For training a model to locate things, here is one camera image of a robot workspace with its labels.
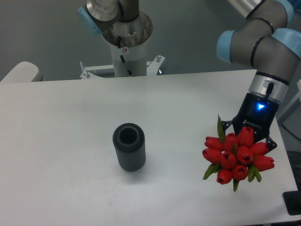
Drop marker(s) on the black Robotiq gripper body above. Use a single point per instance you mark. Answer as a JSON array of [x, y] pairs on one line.
[[255, 112]]

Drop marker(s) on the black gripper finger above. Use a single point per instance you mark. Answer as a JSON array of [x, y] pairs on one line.
[[226, 125], [271, 144]]

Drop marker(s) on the red tulip bouquet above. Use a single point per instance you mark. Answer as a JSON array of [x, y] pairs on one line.
[[234, 158]]

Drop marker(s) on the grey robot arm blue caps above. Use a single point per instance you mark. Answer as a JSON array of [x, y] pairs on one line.
[[265, 44]]

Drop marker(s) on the black device at table edge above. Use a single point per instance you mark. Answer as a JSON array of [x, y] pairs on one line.
[[293, 202]]

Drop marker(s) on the dark grey ribbed vase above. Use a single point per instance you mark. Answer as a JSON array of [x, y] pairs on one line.
[[129, 142]]

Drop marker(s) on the beige chair backrest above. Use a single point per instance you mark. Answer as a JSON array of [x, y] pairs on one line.
[[23, 72]]

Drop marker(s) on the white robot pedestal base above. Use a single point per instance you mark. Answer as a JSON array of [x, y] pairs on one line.
[[126, 62]]

